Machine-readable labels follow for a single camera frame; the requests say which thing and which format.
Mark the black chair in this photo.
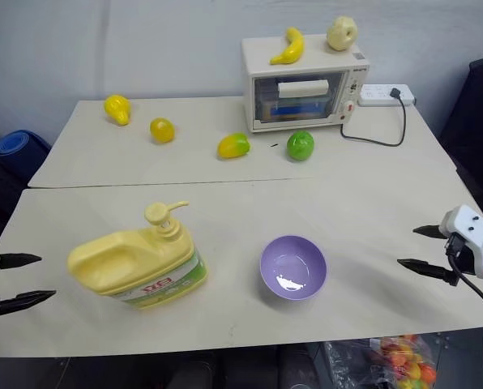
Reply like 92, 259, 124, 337
438, 55, 483, 252

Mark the black oven power cable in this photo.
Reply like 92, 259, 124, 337
340, 87, 408, 148

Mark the yellow toy banana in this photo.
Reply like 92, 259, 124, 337
269, 26, 306, 66

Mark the yellow toy pear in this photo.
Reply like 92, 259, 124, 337
104, 94, 133, 127

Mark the purple bowl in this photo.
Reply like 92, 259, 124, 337
259, 235, 328, 302

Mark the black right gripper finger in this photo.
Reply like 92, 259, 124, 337
396, 258, 459, 288
412, 224, 444, 241

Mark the yellow toy lemon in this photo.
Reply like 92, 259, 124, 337
149, 117, 176, 144

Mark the clear bag of toy fruit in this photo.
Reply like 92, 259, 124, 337
325, 333, 439, 389

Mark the cream toaster oven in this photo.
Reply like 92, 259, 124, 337
241, 33, 371, 135

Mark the white power strip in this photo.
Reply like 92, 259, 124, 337
357, 83, 418, 109

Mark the pale yellow toy apple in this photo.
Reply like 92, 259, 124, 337
326, 15, 359, 53

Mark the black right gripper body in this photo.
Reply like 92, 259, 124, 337
442, 232, 480, 282

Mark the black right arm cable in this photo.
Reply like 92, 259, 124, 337
446, 236, 483, 322

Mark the green toy apple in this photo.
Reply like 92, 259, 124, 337
286, 130, 315, 162

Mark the blue rolled foam mat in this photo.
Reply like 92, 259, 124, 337
0, 129, 53, 184

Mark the yellow detergent jug with pump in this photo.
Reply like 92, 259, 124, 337
66, 199, 210, 312

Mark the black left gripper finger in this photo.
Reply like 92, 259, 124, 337
0, 289, 58, 318
0, 252, 44, 271

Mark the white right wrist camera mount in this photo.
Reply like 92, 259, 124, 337
438, 204, 483, 280

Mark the yellow green toy mango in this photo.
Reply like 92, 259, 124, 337
216, 132, 252, 160

